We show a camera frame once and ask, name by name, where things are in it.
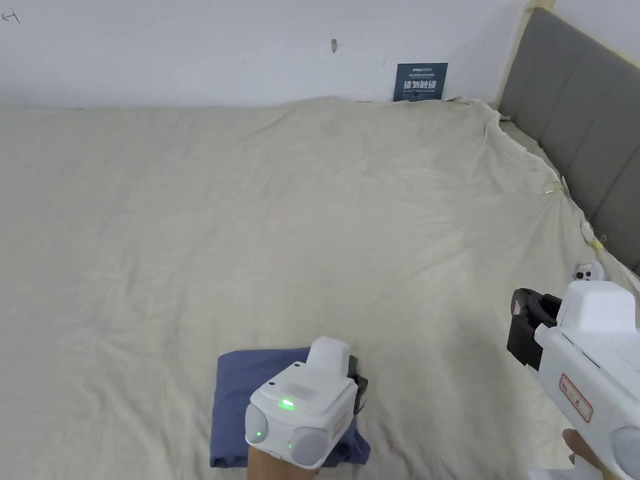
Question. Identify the person's right hand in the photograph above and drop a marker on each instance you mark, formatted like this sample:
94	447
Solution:
579	447

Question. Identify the dark blue garment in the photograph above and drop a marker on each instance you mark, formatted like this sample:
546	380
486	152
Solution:
235	400

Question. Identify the white hand controller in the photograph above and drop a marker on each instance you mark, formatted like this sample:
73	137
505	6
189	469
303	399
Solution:
587	272

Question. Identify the grey padded headboard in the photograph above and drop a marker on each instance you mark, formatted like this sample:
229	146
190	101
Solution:
580	110

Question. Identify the person's left hand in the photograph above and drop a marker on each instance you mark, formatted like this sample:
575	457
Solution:
275	465

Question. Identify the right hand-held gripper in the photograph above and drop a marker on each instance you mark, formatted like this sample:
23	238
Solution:
595	365

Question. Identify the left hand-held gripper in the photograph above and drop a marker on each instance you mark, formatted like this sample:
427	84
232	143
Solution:
300	400

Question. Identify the bed with beige sheet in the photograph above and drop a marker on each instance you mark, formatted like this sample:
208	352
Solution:
210	210

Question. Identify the dark blue sign card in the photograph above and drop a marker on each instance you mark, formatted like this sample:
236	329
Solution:
420	82

